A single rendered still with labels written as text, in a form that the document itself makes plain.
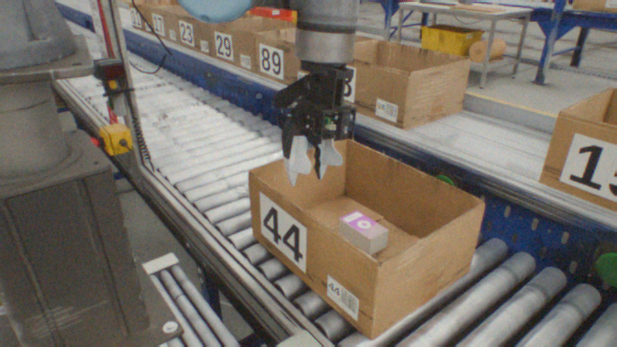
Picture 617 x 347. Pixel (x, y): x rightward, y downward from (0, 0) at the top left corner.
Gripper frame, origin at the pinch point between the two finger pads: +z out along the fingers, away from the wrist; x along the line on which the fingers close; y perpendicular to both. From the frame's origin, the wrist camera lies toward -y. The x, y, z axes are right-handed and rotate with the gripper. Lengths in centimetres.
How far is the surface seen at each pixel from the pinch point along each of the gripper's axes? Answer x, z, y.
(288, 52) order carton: 49, -8, -74
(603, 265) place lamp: 44, 13, 38
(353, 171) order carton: 29.2, 11.9, -15.9
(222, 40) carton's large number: 50, -5, -124
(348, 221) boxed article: 17.1, 16.9, -3.9
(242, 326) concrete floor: 24, 97, -59
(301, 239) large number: 0.1, 13.2, 0.6
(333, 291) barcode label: 0.7, 19.3, 10.1
